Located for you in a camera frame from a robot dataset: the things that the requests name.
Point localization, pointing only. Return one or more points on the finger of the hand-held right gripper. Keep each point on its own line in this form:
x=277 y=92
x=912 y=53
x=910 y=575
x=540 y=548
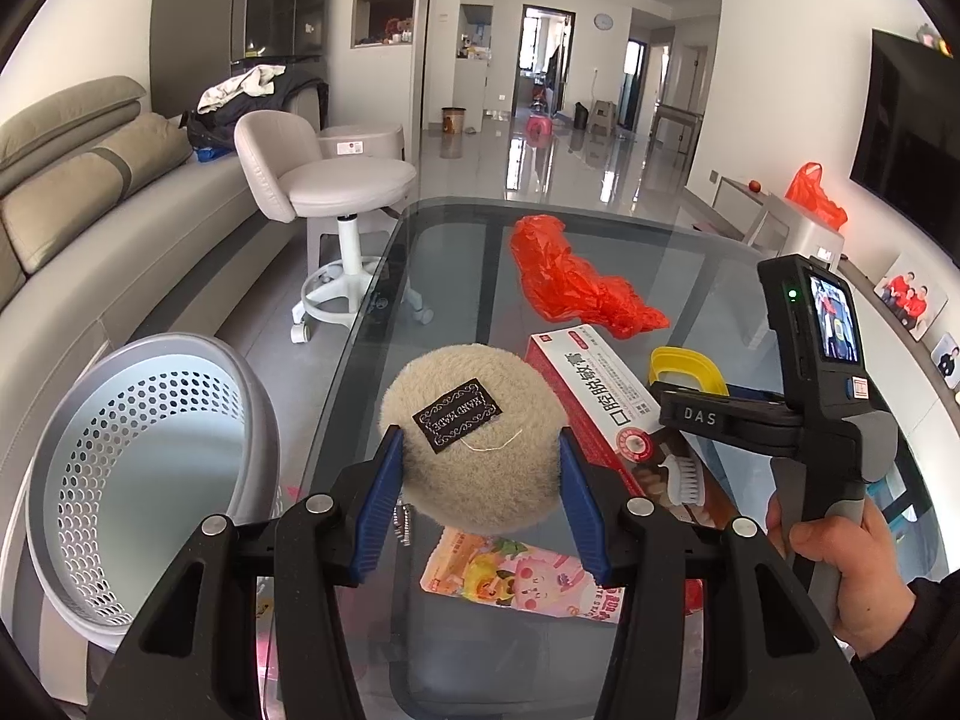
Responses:
x=697 y=414

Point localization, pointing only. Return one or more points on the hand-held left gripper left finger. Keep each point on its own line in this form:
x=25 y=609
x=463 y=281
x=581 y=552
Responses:
x=375 y=510

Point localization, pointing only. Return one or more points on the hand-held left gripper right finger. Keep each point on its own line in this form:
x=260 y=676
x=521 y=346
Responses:
x=585 y=517

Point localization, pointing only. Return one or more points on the beige plush ball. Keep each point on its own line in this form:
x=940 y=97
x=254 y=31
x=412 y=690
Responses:
x=517 y=480

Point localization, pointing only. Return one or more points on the grey perforated trash basket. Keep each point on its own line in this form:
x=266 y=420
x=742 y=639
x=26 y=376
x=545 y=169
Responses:
x=150 y=465

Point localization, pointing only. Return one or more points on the person's right forearm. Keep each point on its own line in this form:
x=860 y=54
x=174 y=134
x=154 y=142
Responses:
x=922 y=660

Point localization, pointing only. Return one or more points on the person's right hand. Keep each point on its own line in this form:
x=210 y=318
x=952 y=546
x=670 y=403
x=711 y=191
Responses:
x=870 y=577

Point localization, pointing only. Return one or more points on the pink snack packet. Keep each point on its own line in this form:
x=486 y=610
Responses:
x=510 y=577

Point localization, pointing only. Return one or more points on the red toothpaste box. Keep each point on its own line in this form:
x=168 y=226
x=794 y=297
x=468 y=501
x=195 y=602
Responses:
x=600 y=390

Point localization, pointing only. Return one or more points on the red plastic bag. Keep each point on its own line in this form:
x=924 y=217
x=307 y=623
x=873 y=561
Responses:
x=570 y=277

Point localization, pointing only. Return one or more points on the orange plastic bag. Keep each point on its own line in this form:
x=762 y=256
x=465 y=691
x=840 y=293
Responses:
x=810 y=191

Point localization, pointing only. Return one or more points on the black television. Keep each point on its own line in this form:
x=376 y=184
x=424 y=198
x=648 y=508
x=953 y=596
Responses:
x=907 y=135

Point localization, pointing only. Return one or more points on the small grey stool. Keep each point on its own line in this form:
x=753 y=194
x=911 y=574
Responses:
x=604 y=114

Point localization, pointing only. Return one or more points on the white swivel chair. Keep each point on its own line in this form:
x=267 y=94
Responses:
x=337 y=184

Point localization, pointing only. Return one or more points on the pink stool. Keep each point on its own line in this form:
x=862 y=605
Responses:
x=538 y=124

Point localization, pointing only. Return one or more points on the white round ottoman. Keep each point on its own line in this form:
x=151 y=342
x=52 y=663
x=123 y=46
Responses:
x=360 y=136

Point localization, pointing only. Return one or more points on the brown waste bin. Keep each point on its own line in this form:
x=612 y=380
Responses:
x=452 y=120

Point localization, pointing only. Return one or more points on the small colourful figurine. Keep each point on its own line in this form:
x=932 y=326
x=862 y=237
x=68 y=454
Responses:
x=934 y=37

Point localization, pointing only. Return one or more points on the small blue object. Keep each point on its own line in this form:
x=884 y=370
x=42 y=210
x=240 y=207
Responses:
x=206 y=155

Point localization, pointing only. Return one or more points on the white cabinet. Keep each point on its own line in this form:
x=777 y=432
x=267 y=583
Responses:
x=474 y=67

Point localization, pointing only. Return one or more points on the dark jacket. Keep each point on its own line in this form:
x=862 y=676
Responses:
x=296 y=90

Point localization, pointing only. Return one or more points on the grey sofa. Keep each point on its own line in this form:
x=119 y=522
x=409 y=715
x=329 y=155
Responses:
x=75 y=202

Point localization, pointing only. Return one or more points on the white cloth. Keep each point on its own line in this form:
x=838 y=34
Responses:
x=240 y=86

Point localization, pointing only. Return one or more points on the dark refrigerator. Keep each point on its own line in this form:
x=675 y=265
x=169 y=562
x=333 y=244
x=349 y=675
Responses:
x=285 y=0

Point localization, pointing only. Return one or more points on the small photo frame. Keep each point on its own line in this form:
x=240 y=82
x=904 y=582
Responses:
x=946 y=360

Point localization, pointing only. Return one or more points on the large photo frame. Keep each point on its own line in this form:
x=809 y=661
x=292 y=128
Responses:
x=911 y=300

